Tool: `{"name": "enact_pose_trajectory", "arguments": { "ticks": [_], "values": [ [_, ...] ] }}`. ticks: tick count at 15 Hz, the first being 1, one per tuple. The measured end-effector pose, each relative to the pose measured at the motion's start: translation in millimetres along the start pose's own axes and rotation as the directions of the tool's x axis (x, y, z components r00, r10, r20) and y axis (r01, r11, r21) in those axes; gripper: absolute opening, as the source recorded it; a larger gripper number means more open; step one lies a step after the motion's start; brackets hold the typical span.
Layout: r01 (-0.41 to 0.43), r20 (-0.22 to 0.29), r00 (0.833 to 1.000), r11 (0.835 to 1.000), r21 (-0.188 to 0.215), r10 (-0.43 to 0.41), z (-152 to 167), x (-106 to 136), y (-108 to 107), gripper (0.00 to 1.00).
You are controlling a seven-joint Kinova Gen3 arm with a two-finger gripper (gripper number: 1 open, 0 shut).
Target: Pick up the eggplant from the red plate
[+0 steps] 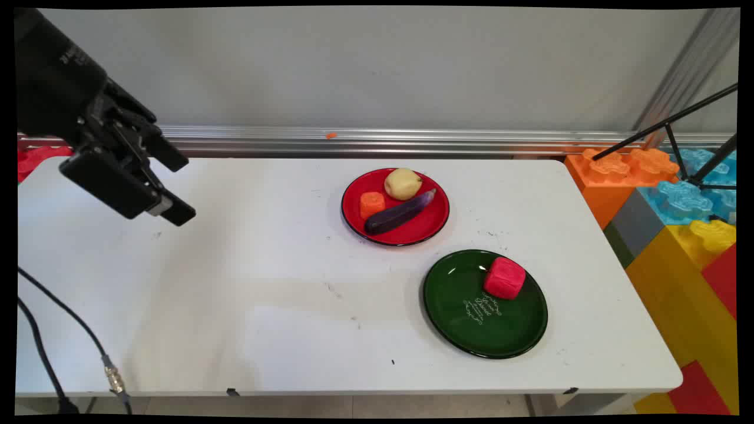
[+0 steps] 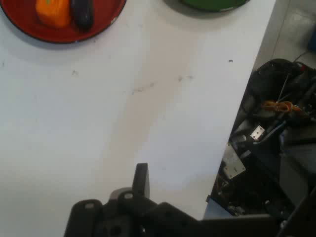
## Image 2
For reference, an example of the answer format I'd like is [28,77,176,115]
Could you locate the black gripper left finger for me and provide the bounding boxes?
[64,162,203,237]

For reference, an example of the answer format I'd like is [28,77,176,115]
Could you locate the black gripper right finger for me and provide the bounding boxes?
[277,186,316,237]

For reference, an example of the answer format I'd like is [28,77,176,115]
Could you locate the purple toy eggplant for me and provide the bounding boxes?
[71,0,95,32]

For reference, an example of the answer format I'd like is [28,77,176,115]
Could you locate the silver metal plate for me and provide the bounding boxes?
[223,143,246,179]

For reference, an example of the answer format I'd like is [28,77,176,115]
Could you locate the small silver metal hinge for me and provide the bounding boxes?
[250,125,265,142]

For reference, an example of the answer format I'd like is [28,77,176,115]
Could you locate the red enamel plate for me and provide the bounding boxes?
[0,0,127,44]

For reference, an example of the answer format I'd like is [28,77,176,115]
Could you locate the green enamel plate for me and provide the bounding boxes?
[170,0,252,13]

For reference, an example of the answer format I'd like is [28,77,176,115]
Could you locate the orange toy vegetable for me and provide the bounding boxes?
[35,0,73,28]

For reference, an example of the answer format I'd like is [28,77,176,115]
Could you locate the black robot base with cables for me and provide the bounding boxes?
[205,58,316,237]

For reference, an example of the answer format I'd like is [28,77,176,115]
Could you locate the orange wire bundle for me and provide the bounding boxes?
[261,99,302,115]

